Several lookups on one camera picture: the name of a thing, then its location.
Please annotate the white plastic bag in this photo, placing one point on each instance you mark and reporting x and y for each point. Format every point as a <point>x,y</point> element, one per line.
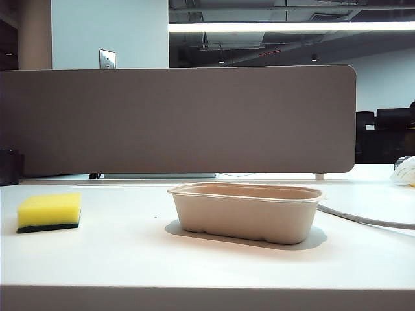
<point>404,171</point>

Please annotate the yellow green cleaning sponge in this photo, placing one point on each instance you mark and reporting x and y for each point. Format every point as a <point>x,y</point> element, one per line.
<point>48,212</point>

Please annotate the long ceiling light strip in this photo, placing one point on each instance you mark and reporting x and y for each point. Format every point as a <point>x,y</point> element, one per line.
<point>291,26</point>

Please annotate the metal wall switch plate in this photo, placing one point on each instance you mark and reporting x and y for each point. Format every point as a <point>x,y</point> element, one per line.
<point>107,59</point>

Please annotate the grey aluminium panel rail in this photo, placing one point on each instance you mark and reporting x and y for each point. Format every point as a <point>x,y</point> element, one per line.
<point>159,175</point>

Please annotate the beige paper lunch box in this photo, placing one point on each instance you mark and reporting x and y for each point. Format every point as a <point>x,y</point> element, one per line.
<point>246,217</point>

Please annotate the black cylindrical container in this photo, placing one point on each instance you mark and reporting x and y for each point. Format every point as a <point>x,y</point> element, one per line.
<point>9,166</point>

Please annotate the black panel clamp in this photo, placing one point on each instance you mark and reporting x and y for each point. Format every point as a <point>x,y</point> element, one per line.
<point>94,176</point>

